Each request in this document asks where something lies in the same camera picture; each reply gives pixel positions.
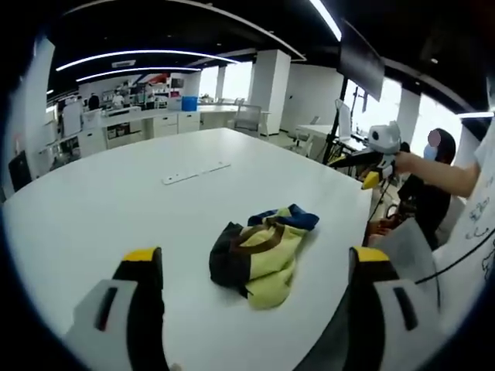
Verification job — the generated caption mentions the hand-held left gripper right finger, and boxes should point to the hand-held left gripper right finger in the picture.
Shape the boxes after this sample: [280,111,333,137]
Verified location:
[297,246,442,371]

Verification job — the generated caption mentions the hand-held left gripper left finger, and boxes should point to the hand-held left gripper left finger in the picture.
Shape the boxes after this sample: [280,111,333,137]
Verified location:
[63,246,169,371]

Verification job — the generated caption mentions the yellow and navy cloth bag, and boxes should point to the yellow and navy cloth bag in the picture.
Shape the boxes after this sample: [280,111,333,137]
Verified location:
[208,203,321,311]

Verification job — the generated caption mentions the person's right hand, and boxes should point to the person's right hand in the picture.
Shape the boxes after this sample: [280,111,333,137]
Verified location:
[394,150,412,172]

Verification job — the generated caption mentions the white desk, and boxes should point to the white desk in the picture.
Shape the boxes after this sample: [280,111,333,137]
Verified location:
[295,123,349,151]

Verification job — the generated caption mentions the light grey panel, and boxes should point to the light grey panel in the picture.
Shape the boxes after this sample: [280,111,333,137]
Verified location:
[370,218,438,285]

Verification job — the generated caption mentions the black monitor screen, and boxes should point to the black monitor screen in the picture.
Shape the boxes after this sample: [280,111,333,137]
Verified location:
[336,17,386,100]

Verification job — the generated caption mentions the person in white shirt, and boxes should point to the person in white shirt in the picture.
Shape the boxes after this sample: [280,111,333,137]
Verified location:
[431,127,495,341]

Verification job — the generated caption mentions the grey mesh office chair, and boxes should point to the grey mesh office chair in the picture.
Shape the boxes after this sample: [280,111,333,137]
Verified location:
[233,104,265,136]

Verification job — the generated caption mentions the straight ceiling strip light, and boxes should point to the straight ceiling strip light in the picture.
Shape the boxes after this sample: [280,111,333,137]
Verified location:
[309,0,343,42]

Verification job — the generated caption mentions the black chair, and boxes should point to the black chair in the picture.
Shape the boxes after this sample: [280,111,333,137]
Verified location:
[8,149,32,193]

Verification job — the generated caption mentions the white counter cabinets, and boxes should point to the white counter cabinets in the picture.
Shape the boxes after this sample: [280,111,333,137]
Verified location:
[79,106,202,152]

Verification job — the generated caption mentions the white board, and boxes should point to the white board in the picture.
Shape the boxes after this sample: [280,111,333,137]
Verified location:
[61,102,84,137]

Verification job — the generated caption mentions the long ceiling strip light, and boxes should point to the long ceiling strip light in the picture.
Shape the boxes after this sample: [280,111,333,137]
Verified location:
[56,49,241,73]

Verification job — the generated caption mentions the black cable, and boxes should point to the black cable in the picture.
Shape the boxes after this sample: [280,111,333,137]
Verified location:
[415,231,495,310]

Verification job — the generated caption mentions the white table cable cover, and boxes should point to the white table cable cover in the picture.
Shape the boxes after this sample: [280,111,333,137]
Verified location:
[162,162,232,186]

